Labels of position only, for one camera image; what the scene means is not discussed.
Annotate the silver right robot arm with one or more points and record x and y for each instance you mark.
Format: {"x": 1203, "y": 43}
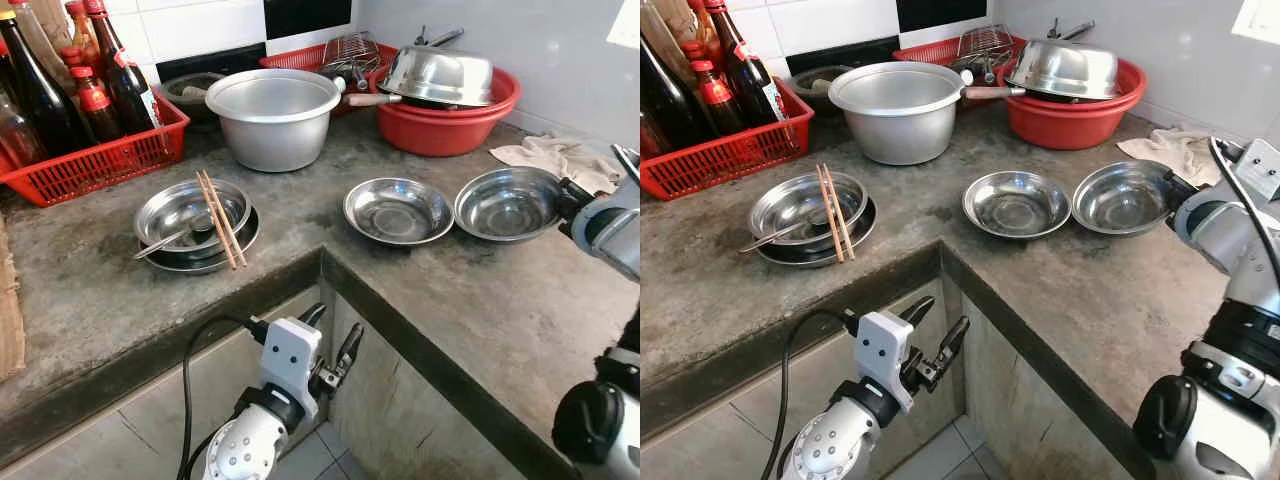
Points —
{"x": 610, "y": 235}
{"x": 1215, "y": 235}

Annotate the small red-capped bottle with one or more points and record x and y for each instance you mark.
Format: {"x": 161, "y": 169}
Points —
{"x": 96, "y": 112}
{"x": 718, "y": 105}

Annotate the large aluminium pot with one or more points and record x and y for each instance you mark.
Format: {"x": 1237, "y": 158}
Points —
{"x": 898, "y": 125}
{"x": 272, "y": 130}

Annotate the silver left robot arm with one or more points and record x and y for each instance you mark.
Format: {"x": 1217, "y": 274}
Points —
{"x": 830, "y": 448}
{"x": 245, "y": 450}

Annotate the large dark sauce bottle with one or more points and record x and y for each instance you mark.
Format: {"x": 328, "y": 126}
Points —
{"x": 45, "y": 110}
{"x": 675, "y": 110}

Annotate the red plastic basin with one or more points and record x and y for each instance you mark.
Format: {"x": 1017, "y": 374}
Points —
{"x": 445, "y": 130}
{"x": 1070, "y": 122}

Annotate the dark wok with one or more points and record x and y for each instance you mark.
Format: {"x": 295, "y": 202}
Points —
{"x": 190, "y": 88}
{"x": 815, "y": 82}

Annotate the dark steel plate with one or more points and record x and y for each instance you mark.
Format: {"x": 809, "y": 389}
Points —
{"x": 866, "y": 228}
{"x": 250, "y": 235}

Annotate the red bottle basket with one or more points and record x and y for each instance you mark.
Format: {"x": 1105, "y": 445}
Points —
{"x": 100, "y": 165}
{"x": 720, "y": 160}

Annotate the tall dark labelled bottle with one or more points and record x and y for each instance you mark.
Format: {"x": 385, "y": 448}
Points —
{"x": 125, "y": 85}
{"x": 750, "y": 75}

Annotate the shallow stainless steel bowl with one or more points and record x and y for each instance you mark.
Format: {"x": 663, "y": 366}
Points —
{"x": 400, "y": 243}
{"x": 1017, "y": 203}
{"x": 398, "y": 210}
{"x": 1018, "y": 237}

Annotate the clear glass bottle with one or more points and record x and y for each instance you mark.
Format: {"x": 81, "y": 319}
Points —
{"x": 18, "y": 135}

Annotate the metal spoon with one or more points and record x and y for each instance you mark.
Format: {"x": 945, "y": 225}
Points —
{"x": 165, "y": 243}
{"x": 775, "y": 237}

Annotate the brown paper bag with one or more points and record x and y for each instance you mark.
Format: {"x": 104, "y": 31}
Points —
{"x": 670, "y": 25}
{"x": 50, "y": 30}

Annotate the upturned stainless steel pot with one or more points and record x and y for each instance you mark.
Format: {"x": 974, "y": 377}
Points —
{"x": 1065, "y": 68}
{"x": 440, "y": 75}

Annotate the steel bowl under chopsticks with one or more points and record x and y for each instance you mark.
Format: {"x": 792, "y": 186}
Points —
{"x": 175, "y": 210}
{"x": 790, "y": 200}

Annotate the bright window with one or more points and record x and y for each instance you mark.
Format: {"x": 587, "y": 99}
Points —
{"x": 625, "y": 22}
{"x": 1260, "y": 20}

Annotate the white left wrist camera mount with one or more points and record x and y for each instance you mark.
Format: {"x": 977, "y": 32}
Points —
{"x": 885, "y": 350}
{"x": 290, "y": 355}

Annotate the beige dish cloth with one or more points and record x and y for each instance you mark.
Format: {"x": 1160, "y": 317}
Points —
{"x": 1175, "y": 150}
{"x": 555, "y": 158}

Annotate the slim red-capped bottle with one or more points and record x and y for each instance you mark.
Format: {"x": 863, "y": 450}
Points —
{"x": 80, "y": 35}
{"x": 694, "y": 50}

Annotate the deep stainless steel bowl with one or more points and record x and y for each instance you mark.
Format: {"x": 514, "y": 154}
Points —
{"x": 510, "y": 205}
{"x": 1125, "y": 198}

